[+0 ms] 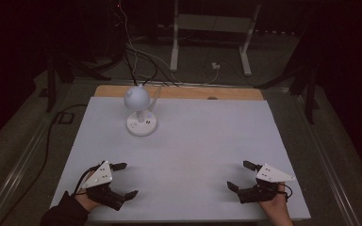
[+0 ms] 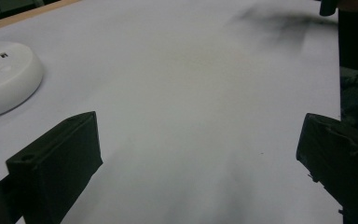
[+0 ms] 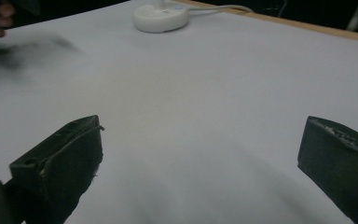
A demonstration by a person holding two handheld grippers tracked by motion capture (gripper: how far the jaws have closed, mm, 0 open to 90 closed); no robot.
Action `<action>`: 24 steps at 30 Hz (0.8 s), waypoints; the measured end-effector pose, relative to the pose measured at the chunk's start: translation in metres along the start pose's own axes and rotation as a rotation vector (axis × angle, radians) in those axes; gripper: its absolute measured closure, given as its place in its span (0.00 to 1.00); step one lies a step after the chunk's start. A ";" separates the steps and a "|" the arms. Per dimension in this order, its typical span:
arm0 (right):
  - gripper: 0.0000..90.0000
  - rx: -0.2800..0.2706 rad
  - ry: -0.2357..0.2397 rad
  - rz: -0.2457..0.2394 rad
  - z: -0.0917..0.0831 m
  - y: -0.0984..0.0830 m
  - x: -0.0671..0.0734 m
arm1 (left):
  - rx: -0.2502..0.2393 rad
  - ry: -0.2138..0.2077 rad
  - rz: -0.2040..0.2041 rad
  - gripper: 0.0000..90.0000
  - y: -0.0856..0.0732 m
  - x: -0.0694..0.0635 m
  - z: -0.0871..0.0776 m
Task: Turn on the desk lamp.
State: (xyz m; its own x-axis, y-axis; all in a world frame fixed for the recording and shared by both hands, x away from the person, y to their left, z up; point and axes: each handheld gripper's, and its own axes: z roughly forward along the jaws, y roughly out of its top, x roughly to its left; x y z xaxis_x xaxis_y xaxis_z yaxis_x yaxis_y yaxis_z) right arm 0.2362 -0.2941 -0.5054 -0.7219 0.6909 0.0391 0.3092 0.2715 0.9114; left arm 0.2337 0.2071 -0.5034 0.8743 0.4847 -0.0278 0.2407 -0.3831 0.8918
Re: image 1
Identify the black tripod stand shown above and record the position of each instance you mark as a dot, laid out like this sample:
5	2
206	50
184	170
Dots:
59	69
304	81

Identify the white plug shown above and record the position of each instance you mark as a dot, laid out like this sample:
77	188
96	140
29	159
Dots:
215	66

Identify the white desk lamp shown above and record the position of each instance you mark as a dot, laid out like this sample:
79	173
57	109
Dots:
139	109

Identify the white table mat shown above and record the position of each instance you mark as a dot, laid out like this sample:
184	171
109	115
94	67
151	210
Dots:
185	157

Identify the white metal stand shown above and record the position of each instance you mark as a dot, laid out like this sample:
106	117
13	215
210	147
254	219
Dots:
213	28

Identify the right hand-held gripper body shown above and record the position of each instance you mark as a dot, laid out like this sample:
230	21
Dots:
265	185

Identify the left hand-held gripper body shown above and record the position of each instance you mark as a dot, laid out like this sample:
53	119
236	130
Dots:
102	177

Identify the person's left hand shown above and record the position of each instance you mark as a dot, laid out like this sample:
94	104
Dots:
86	199

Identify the person's right hand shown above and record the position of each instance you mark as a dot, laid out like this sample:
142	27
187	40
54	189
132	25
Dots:
275	208

